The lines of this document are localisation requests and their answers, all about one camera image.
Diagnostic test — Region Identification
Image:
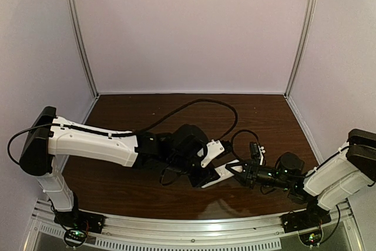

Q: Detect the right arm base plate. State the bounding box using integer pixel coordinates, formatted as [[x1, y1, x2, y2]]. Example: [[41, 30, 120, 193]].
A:
[[280, 210, 331, 233]]

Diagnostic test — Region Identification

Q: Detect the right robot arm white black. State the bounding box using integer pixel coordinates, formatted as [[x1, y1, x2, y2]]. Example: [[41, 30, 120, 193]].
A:
[[225, 129, 375, 229]]

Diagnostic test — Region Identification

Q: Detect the right circuit board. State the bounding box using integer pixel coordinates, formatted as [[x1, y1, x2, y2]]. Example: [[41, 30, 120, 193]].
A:
[[298, 227, 323, 247]]

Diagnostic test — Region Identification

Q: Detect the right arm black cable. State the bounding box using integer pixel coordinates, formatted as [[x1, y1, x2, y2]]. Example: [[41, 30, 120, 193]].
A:
[[230, 129, 376, 178]]

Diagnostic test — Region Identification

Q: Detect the front aluminium rail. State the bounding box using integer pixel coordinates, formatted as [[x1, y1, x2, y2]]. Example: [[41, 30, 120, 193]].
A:
[[21, 200, 365, 250]]

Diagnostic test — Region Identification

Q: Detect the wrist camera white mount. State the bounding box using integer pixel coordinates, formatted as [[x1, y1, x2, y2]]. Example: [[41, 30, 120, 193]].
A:
[[197, 140, 229, 168], [249, 142, 266, 165]]

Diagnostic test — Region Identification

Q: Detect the aluminium frame post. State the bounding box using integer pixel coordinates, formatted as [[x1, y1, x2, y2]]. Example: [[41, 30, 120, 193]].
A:
[[67, 0, 99, 99], [284, 0, 317, 99]]

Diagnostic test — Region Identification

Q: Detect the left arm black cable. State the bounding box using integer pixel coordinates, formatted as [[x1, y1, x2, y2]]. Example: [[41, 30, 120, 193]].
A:
[[7, 98, 239, 166]]

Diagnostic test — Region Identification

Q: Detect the left aluminium frame post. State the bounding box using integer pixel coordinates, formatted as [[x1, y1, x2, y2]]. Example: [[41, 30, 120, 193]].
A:
[[67, 0, 99, 99]]

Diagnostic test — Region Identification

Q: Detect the right aluminium frame post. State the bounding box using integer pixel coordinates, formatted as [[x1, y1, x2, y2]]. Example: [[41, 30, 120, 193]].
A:
[[284, 0, 317, 99]]

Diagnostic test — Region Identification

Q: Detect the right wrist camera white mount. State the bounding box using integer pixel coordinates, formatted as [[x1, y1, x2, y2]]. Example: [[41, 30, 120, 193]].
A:
[[249, 142, 266, 165]]

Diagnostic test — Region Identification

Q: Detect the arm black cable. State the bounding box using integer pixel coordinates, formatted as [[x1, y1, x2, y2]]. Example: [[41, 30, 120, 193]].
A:
[[7, 98, 239, 166], [230, 129, 376, 178]]

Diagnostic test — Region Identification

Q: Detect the left circuit board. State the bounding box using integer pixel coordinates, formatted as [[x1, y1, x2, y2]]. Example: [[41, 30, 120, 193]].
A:
[[63, 229, 88, 248]]

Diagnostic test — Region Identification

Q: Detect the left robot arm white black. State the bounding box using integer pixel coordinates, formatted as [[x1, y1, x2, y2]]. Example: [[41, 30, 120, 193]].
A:
[[9, 106, 224, 230]]

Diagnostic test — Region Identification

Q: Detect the white remote control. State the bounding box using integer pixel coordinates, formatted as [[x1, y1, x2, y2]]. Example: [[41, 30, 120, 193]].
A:
[[201, 160, 239, 189]]

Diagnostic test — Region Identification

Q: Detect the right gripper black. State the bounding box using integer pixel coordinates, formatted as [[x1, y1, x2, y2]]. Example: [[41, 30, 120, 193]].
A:
[[226, 160, 291, 193]]

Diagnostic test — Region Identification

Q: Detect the circuit board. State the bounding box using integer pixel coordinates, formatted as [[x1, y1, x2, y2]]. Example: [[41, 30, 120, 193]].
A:
[[298, 227, 323, 247], [63, 229, 88, 248]]

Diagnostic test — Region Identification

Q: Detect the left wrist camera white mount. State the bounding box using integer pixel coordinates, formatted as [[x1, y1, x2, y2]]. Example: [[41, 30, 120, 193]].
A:
[[197, 140, 229, 168]]

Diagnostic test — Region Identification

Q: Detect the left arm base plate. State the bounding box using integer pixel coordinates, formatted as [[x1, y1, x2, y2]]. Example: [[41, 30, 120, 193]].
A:
[[54, 210, 105, 234]]

